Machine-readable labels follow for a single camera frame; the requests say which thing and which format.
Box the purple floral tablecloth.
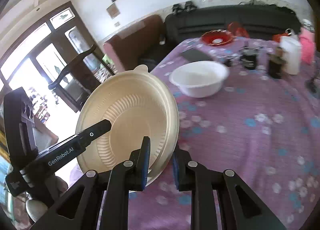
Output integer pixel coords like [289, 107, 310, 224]
[97, 35, 320, 230]

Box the brown armchair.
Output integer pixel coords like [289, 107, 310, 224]
[103, 14, 165, 72]

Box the red plastic bag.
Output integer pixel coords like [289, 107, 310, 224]
[228, 21, 249, 38]

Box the beige disposable plate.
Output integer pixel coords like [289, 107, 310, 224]
[76, 65, 180, 184]

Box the pink cloth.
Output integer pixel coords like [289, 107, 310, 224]
[299, 27, 316, 65]

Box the small red plate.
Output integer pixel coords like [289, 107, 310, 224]
[201, 29, 234, 46]

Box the white plastic jar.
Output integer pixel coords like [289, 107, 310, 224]
[280, 37, 302, 75]

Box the orange red bag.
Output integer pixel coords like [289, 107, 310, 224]
[272, 28, 299, 43]

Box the black leather sofa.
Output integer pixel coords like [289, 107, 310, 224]
[165, 5, 301, 44]

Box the black electric motor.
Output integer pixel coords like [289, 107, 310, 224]
[240, 47, 259, 70]

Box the small black plug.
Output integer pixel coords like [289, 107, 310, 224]
[223, 58, 232, 67]

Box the black motor with cork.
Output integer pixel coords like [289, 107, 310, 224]
[267, 46, 286, 79]

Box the wooden chair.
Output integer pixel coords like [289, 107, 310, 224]
[48, 44, 115, 112]

